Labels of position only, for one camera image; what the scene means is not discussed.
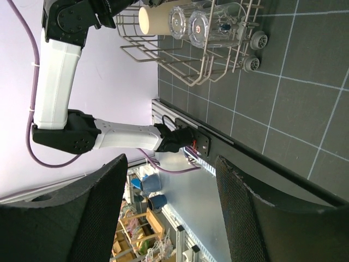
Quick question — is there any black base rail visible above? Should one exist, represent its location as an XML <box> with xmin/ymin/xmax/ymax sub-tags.
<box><xmin>175</xmin><ymin>118</ymin><xmax>348</xmax><ymax>207</ymax></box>

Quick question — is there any dark blue background mug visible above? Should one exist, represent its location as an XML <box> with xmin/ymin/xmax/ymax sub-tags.
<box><xmin>147</xmin><ymin>194</ymin><xmax>167</xmax><ymax>211</ymax></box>

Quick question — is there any small clear faceted glass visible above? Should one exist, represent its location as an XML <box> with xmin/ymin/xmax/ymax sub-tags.
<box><xmin>169</xmin><ymin>2</ymin><xmax>194</xmax><ymax>40</ymax></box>

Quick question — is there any grey wire dish rack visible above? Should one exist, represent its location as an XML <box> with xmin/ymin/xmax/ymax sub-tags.
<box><xmin>115</xmin><ymin>1</ymin><xmax>268</xmax><ymax>87</ymax></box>

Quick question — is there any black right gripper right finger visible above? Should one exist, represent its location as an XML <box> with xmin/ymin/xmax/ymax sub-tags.
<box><xmin>215</xmin><ymin>156</ymin><xmax>348</xmax><ymax>261</ymax></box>

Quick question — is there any beige cup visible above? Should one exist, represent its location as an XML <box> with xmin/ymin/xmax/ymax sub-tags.
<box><xmin>138</xmin><ymin>1</ymin><xmax>176</xmax><ymax>35</ymax></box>

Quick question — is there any wooden shelf rack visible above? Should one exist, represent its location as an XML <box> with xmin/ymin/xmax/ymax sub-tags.
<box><xmin>110</xmin><ymin>208</ymin><xmax>165</xmax><ymax>261</ymax></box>

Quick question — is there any large clear faceted glass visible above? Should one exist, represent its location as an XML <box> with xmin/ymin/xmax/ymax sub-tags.
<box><xmin>188</xmin><ymin>3</ymin><xmax>245</xmax><ymax>49</ymax></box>

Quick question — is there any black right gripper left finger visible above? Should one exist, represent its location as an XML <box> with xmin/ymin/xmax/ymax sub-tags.
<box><xmin>1</xmin><ymin>154</ymin><xmax>128</xmax><ymax>261</ymax></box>

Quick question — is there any black gridded mat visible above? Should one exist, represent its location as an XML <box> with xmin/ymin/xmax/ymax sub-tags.
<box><xmin>158</xmin><ymin>1</ymin><xmax>348</xmax><ymax>198</ymax></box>

